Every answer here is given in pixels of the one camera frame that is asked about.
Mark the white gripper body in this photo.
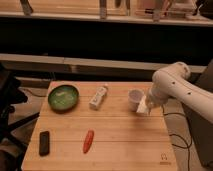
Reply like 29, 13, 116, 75
145, 90, 163, 109

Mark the white sponge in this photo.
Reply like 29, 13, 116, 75
136, 96, 150, 115

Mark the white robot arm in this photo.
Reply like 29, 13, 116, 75
145, 62, 213, 123

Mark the white ceramic cup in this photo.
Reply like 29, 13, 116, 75
128, 89, 144, 112

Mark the green bowl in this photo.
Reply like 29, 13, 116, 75
48, 85, 79, 112

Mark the black phone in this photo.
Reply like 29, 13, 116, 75
39, 131, 50, 156

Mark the black office chair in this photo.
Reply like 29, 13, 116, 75
0, 63, 39, 171

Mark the black cable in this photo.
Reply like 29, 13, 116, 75
161, 103, 194, 171

